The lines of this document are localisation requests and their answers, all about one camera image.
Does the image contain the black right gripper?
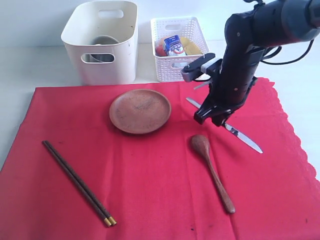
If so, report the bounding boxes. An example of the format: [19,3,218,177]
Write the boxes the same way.
[193,44,265,127]

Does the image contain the silver table knife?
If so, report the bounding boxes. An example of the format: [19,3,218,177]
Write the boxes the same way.
[186,97,263,154]

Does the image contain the yellow cheese wedge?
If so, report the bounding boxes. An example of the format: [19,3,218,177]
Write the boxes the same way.
[180,36,203,56]

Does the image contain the white blue milk carton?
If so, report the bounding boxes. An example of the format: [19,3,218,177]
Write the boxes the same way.
[162,35,186,57]

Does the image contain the red sausage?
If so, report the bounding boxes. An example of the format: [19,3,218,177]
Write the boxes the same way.
[155,44,167,57]

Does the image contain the white ceramic bowl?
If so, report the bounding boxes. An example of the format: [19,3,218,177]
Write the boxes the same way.
[90,35,120,46]

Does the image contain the stainless steel cup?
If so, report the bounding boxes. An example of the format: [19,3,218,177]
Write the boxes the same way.
[89,53,115,63]

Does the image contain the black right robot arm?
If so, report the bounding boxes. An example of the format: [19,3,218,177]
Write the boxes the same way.
[194,0,320,127]

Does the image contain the brown wooden spoon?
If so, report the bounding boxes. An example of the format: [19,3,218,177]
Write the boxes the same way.
[190,134,236,214]

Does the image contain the white perforated plastic basket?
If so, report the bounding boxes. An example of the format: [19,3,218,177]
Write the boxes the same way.
[150,16,209,82]

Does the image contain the cream plastic tub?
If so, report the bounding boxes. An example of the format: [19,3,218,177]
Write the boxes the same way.
[61,0,138,86]

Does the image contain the dark brown chopstick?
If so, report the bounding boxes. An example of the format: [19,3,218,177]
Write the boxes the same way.
[41,141,113,228]
[44,140,118,226]

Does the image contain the red table cloth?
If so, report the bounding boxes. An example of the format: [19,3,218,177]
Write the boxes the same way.
[0,78,320,240]

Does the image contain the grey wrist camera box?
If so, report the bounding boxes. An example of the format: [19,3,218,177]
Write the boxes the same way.
[180,52,223,83]

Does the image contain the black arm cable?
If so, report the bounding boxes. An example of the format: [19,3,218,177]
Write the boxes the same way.
[259,38,316,65]

